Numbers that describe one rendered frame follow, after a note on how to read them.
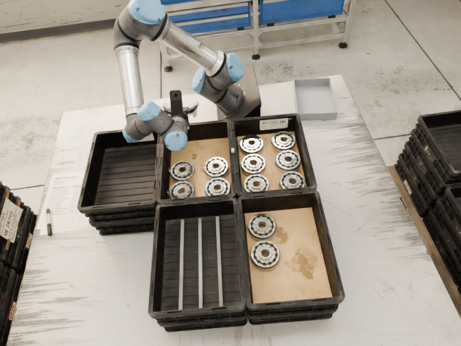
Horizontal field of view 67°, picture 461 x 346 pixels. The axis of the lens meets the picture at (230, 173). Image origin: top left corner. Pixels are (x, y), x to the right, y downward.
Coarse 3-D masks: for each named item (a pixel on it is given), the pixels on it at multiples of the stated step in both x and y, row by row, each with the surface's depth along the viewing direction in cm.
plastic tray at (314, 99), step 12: (300, 84) 193; (312, 84) 193; (324, 84) 193; (300, 96) 189; (312, 96) 188; (324, 96) 188; (300, 108) 183; (312, 108) 183; (324, 108) 182; (336, 108) 175
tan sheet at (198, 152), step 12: (192, 144) 157; (204, 144) 157; (216, 144) 156; (180, 156) 154; (192, 156) 153; (204, 156) 153; (216, 156) 152; (228, 156) 152; (216, 168) 148; (204, 180) 145; (228, 180) 144
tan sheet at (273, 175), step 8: (264, 136) 157; (272, 136) 157; (264, 144) 154; (296, 144) 153; (240, 152) 153; (264, 152) 152; (272, 152) 151; (296, 152) 150; (240, 160) 150; (272, 160) 149; (240, 168) 147; (272, 168) 146; (272, 176) 144; (280, 176) 144; (304, 176) 143; (272, 184) 142
